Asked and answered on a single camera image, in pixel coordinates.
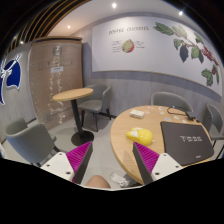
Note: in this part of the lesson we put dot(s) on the coffee cherries wall mural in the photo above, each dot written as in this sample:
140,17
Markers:
157,45

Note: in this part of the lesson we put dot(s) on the covered brown wall panel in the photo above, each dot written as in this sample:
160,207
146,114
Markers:
55,65

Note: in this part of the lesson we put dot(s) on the gripper right finger magenta ridged pad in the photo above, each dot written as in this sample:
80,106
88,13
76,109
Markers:
153,166

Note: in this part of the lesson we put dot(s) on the grey chair behind table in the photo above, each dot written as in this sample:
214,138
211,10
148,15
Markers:
170,100

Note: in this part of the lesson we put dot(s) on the gripper left finger magenta ridged pad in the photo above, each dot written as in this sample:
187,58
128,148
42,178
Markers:
70,166

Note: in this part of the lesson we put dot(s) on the grey armchair front left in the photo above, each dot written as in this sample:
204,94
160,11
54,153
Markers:
33,143

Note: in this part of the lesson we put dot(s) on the small white box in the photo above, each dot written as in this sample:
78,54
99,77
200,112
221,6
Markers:
137,114

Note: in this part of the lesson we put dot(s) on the grey armchair back left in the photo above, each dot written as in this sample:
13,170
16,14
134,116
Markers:
97,102

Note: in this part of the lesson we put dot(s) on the blue deer logo sign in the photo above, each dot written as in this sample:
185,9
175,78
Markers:
10,75

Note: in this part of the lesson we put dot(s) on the grey armchair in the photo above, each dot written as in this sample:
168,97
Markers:
97,102
33,143

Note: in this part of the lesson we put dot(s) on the round wooden table near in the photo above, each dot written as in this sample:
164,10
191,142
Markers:
160,129

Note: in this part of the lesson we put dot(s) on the grey chair right edge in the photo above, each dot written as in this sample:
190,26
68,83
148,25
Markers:
213,122

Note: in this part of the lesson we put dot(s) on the black mouse pad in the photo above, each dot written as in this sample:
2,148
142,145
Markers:
186,143

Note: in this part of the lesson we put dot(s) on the yellow computer mouse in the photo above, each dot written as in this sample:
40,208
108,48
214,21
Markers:
140,135

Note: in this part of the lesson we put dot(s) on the crumpled plastic wrapper on floor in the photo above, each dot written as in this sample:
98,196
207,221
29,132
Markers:
121,181

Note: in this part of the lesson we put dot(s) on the small round wooden side table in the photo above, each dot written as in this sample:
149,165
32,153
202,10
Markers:
81,136

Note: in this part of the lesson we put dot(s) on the person's knee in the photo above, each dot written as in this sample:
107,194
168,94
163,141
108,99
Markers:
98,181

